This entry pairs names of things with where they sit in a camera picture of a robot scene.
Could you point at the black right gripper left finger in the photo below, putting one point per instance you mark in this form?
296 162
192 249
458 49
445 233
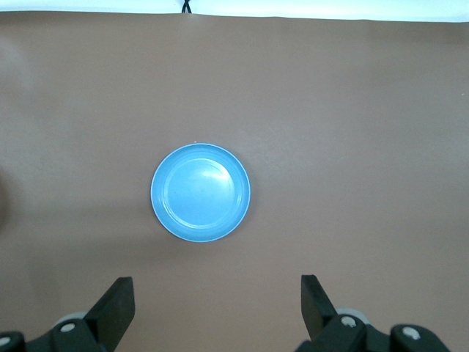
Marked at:
91 333

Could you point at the blue round plate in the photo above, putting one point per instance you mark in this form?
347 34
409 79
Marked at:
201 192

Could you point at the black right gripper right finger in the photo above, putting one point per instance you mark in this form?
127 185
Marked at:
337 333

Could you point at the brown table mat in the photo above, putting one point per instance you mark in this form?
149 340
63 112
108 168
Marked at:
329 110

